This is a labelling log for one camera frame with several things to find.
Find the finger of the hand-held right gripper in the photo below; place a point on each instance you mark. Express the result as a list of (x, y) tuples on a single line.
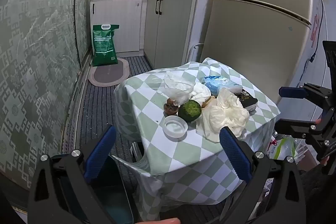
[(294, 128), (291, 92)]

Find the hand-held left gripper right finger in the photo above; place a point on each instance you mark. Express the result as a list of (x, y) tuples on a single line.
[(235, 153)]

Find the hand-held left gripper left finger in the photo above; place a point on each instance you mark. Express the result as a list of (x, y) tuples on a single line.
[(101, 153)]

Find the black packet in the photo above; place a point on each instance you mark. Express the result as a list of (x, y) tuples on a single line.
[(248, 102)]

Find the dark blue bin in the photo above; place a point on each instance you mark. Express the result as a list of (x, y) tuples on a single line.
[(115, 200)]

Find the green avocado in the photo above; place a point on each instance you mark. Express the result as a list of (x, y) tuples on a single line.
[(189, 111)]

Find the white plastic lid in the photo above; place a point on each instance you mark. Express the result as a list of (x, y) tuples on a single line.
[(175, 127)]

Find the blue white packet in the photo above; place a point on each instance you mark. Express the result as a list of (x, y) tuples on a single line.
[(218, 82)]

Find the clear plastic bag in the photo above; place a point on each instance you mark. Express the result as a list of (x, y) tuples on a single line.
[(176, 85)]

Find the person's right hand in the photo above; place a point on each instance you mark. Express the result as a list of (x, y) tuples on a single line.
[(325, 161)]

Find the person's left hand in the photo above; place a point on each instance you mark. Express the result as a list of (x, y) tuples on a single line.
[(162, 221)]

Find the plastic bag with print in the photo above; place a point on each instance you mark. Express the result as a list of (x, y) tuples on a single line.
[(284, 148)]

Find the crumpled white wrapper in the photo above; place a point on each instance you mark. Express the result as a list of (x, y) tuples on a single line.
[(225, 113)]

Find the dark striped floor mat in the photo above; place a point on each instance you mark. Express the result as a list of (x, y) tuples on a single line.
[(97, 108)]

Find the white soiled paper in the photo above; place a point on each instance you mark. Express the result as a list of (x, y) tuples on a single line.
[(200, 94)]

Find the beige refrigerator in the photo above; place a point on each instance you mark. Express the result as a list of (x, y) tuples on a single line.
[(257, 29)]

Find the brown eggshell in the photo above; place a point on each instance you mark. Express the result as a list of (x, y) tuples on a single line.
[(172, 101), (170, 110)]

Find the green white checked tablecloth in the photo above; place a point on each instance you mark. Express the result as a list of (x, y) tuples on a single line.
[(157, 98)]

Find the oval grey floor mat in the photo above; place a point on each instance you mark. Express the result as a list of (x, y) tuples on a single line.
[(109, 73)]

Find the green rice bag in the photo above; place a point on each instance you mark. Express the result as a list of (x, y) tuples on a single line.
[(104, 45)]

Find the patterned glass sliding door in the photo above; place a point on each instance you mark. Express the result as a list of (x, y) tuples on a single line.
[(39, 56)]

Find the white kitchen cabinet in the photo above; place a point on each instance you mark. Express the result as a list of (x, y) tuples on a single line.
[(118, 22)]

